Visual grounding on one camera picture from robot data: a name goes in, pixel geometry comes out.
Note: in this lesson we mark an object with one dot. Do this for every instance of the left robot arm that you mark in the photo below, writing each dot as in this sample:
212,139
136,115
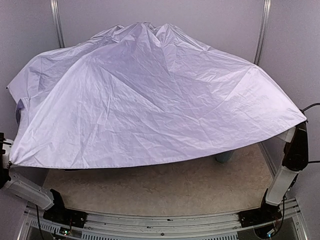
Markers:
48,200

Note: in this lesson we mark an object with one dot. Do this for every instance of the aluminium corner post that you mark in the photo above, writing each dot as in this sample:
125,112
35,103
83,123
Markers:
262,31
57,22

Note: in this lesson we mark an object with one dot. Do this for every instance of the left aluminium corner post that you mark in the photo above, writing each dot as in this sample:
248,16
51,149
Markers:
57,22

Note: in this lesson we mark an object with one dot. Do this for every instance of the right aluminium corner post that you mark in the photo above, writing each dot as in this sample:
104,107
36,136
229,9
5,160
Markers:
262,31

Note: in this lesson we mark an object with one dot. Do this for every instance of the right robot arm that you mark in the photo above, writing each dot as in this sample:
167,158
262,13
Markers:
296,158

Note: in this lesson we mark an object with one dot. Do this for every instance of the light blue mug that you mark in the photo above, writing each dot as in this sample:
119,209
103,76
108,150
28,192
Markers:
223,157

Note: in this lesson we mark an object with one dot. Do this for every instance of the lavender folding umbrella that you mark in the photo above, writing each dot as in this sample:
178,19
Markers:
141,95

